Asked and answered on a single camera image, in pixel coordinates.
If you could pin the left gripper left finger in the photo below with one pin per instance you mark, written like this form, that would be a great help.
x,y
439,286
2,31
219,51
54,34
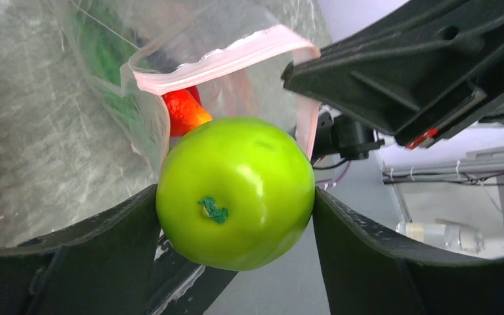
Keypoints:
x,y
115,262

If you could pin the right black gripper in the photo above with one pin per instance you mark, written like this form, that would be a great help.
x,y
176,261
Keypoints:
x,y
423,73

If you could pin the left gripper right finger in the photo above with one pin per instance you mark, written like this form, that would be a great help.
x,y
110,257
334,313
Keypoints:
x,y
370,269

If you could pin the green lime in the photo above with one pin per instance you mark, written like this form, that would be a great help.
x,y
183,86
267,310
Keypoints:
x,y
235,193

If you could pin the clear zip top bag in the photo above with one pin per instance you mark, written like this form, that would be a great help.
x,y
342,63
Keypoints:
x,y
233,51

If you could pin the long green chili pepper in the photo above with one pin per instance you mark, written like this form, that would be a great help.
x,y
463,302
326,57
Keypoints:
x,y
105,53

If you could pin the clear plastic bottle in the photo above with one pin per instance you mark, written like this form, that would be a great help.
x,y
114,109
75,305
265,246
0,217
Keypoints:
x,y
450,236

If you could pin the aluminium frame rail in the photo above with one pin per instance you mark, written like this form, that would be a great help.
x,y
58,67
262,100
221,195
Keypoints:
x,y
469,191

